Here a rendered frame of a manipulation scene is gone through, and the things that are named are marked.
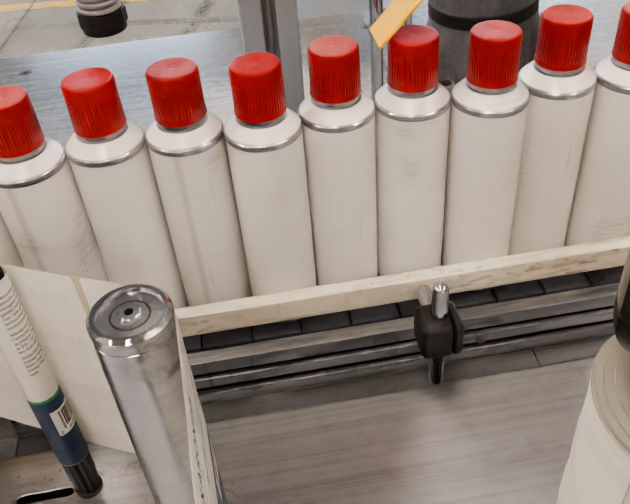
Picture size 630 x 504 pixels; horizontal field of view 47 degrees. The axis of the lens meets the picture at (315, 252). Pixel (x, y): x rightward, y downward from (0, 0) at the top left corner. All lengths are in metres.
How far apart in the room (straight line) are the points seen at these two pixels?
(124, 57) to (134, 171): 0.65
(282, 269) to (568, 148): 0.22
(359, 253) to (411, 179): 0.07
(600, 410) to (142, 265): 0.34
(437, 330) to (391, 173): 0.11
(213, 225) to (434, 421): 0.20
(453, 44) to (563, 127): 0.30
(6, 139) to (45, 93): 0.60
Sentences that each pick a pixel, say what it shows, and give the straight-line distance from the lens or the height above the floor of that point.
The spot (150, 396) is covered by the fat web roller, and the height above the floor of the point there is 1.03.
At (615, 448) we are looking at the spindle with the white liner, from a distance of 0.29.
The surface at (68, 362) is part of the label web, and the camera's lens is 0.42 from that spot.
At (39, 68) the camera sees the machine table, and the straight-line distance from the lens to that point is 1.15.
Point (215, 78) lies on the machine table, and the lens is 1.03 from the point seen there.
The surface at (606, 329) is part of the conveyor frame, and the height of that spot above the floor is 0.84.
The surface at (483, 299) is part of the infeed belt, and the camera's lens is 0.59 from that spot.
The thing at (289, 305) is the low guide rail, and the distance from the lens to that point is 0.54.
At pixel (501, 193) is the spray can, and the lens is 0.53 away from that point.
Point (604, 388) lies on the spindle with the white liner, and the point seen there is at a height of 1.06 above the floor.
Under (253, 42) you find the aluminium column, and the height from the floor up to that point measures 1.04.
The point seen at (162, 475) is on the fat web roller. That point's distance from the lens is 0.39.
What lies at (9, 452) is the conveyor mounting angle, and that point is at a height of 0.83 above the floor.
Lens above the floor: 1.29
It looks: 41 degrees down
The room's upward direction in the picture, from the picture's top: 5 degrees counter-clockwise
